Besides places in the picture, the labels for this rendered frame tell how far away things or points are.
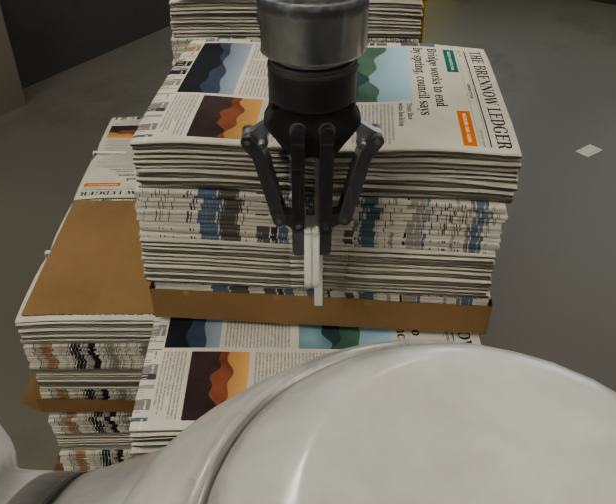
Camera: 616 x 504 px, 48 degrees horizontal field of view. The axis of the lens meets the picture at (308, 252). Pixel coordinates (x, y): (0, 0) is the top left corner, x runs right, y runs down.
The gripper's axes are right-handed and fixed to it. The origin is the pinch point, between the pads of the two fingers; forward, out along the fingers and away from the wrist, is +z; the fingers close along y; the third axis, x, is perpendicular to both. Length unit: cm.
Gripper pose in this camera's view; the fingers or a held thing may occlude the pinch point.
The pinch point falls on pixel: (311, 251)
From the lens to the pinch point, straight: 69.2
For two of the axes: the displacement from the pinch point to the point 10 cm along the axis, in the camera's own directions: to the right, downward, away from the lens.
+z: 0.0, 8.0, 5.9
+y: -10.0, 0.1, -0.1
